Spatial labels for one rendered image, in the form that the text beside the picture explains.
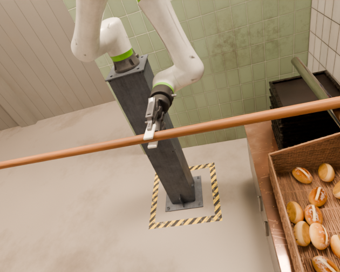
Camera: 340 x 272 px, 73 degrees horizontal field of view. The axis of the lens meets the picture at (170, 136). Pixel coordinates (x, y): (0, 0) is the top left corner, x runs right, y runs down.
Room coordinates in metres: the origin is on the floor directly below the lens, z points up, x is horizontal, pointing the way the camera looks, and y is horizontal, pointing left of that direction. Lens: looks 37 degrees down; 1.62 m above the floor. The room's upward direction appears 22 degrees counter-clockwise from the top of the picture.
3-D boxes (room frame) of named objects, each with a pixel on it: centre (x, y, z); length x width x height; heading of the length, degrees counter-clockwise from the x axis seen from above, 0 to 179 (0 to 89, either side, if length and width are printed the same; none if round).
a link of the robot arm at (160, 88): (0.83, -0.03, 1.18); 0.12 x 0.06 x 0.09; 70
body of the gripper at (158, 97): (0.76, 0.00, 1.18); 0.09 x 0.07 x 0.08; 160
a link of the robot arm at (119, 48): (1.28, 0.09, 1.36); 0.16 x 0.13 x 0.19; 123
